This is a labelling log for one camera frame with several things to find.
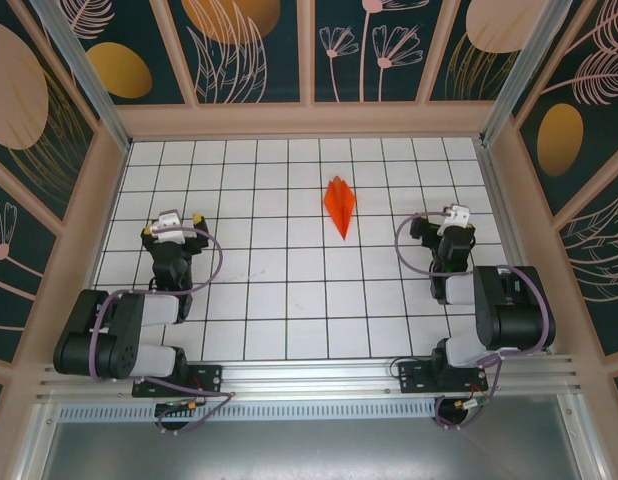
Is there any aluminium side rail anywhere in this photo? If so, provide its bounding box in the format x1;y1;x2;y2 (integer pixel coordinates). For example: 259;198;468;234
476;139;558;354

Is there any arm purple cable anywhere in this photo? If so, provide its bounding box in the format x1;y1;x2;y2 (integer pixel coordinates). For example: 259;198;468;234
394;209;553;432
86;224;235;436

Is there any aluminium mounting rail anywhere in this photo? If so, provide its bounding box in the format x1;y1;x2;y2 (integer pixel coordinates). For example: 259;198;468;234
36;353;585;402

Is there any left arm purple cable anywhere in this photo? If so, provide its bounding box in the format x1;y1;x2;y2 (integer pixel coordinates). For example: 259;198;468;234
86;224;235;436

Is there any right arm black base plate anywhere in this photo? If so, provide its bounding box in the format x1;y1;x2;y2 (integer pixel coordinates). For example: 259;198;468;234
397;360;489;395

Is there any orange paper sheet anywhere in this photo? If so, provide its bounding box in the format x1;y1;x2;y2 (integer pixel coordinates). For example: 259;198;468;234
322;175;358;242

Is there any aluminium corner post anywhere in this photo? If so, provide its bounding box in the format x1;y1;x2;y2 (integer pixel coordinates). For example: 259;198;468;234
480;0;588;146
31;0;133;151

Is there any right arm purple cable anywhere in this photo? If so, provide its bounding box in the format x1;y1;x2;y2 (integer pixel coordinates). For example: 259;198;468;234
394;209;553;432

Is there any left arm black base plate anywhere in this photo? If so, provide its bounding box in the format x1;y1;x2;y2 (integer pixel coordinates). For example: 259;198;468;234
132;363;224;399

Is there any grey metal sheet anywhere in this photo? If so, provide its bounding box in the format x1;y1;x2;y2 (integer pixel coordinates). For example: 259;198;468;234
38;419;583;480

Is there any slotted metal cable tray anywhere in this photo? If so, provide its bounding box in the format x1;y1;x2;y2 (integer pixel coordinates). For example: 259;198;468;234
58;403;440;422

